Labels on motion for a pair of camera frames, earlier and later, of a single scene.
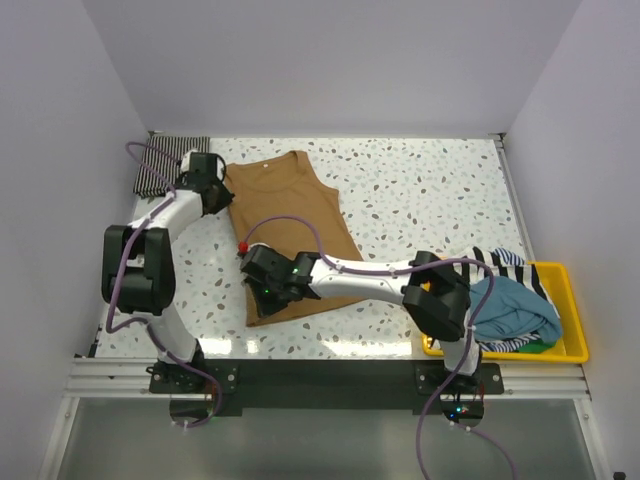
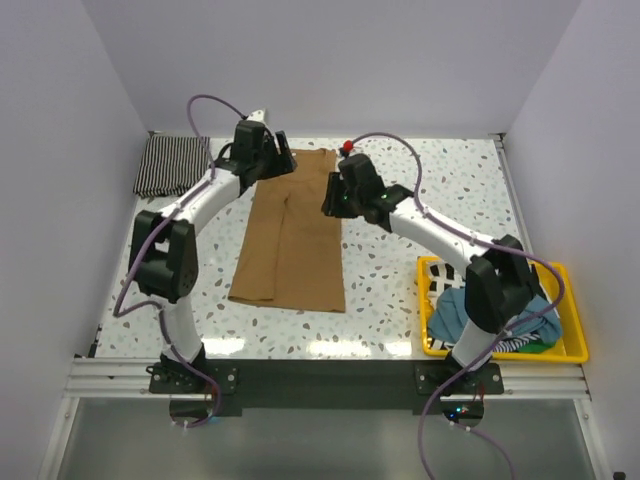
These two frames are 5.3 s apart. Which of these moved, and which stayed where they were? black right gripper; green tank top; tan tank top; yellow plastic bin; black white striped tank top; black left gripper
Moved: tan tank top; black left gripper; black right gripper
Stayed: yellow plastic bin; black white striped tank top; green tank top
